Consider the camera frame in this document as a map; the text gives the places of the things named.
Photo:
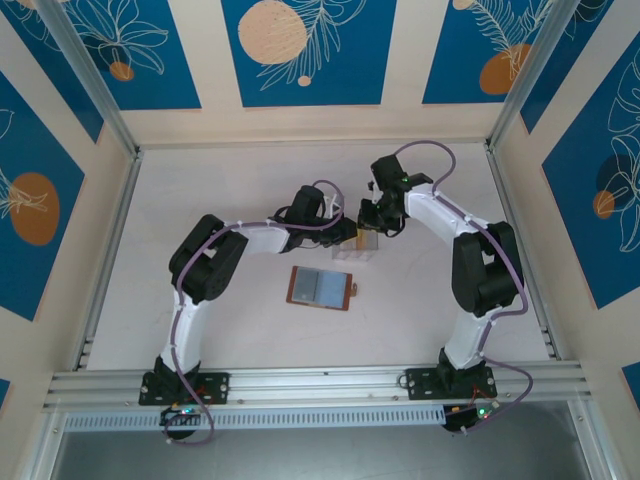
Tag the white orange credit card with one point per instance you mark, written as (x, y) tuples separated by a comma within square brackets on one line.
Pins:
[(361, 243)]

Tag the clear acrylic card stand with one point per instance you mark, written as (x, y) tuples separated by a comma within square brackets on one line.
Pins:
[(345, 255)]

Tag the black VIP credit card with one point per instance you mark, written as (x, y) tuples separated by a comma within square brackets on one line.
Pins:
[(305, 286)]

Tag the brown leather card holder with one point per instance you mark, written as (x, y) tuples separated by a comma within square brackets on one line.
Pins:
[(332, 290)]

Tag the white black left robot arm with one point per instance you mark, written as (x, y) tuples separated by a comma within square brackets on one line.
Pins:
[(185, 330)]

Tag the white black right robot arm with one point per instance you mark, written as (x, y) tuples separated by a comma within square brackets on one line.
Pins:
[(465, 330)]

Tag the grey metal lower panel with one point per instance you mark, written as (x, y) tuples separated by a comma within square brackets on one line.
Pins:
[(320, 455)]

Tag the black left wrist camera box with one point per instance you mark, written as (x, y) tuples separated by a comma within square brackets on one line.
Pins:
[(307, 202)]

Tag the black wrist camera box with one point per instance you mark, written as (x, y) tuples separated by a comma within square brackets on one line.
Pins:
[(387, 170), (307, 202)]

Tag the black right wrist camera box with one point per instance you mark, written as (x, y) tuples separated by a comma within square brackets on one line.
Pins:
[(387, 170)]

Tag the aluminium side rail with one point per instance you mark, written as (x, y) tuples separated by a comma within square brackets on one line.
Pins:
[(111, 250), (517, 225)]

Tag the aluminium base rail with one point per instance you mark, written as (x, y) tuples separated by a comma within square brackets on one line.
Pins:
[(320, 385)]

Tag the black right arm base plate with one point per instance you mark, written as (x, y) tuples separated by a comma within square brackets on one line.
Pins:
[(417, 382)]

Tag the blue floral wall panel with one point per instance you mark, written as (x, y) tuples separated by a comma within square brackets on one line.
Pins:
[(450, 50), (40, 150), (175, 60), (567, 40), (575, 200), (350, 60), (55, 60)]

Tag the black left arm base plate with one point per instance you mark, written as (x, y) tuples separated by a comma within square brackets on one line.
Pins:
[(220, 387)]

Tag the aluminium frame post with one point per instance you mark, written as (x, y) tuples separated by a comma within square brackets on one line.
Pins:
[(525, 75), (90, 75)]

